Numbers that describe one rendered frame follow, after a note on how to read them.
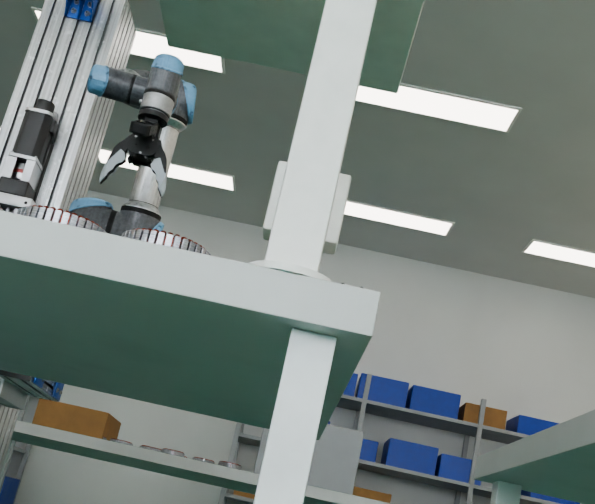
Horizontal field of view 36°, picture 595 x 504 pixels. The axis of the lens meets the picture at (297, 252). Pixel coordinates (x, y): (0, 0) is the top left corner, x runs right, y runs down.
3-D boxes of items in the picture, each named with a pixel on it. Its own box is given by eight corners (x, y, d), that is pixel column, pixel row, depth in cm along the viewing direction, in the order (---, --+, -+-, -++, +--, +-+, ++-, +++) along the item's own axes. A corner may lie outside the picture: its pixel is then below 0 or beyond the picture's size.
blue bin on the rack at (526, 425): (504, 438, 808) (506, 420, 813) (550, 448, 807) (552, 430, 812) (516, 433, 768) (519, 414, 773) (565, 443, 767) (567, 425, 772)
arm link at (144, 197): (102, 253, 259) (152, 79, 270) (153, 266, 261) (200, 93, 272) (100, 246, 247) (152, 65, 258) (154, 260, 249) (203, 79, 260)
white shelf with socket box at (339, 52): (93, 299, 130) (173, 27, 144) (345, 354, 129) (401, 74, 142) (33, 215, 96) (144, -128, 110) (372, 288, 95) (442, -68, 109)
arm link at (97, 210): (59, 245, 257) (73, 202, 261) (106, 257, 258) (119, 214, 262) (57, 233, 245) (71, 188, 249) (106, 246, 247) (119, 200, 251)
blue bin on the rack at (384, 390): (353, 405, 813) (358, 381, 820) (399, 415, 811) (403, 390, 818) (356, 398, 773) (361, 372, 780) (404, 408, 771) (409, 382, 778)
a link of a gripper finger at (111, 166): (103, 191, 210) (133, 167, 212) (99, 181, 204) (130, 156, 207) (94, 182, 210) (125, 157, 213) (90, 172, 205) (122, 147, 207)
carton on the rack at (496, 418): (454, 427, 810) (457, 408, 815) (494, 436, 808) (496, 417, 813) (463, 421, 772) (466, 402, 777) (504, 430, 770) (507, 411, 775)
